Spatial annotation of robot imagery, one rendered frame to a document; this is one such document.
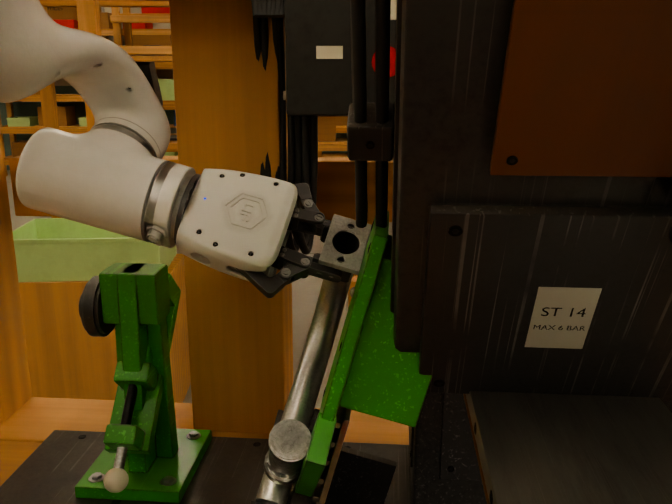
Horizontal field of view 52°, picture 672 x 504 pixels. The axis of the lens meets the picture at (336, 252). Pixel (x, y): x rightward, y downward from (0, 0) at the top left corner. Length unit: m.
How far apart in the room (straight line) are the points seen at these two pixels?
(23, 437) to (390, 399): 0.67
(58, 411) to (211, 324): 0.32
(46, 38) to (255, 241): 0.25
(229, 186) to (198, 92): 0.28
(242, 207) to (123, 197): 0.11
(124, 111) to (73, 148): 0.07
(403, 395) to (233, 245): 0.21
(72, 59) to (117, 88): 0.09
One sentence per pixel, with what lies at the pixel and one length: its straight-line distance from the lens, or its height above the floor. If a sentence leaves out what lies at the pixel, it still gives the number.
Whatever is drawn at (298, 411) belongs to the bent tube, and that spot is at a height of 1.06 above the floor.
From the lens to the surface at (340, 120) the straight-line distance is 10.00.
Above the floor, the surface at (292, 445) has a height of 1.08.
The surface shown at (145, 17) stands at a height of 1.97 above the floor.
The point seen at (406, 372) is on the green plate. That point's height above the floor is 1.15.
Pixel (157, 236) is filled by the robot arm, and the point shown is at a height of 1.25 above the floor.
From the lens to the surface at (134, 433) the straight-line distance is 0.86.
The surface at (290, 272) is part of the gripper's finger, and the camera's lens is 0.66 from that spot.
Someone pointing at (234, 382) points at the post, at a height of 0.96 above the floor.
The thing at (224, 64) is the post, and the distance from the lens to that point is 0.93.
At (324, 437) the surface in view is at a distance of 0.60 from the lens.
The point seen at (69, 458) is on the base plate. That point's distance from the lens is 1.02.
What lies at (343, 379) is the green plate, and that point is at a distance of 0.59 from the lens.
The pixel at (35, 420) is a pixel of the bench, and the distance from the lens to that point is 1.19.
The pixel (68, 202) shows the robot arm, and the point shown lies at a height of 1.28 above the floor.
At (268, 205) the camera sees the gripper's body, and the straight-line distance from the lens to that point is 0.68.
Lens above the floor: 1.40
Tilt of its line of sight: 14 degrees down
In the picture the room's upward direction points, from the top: straight up
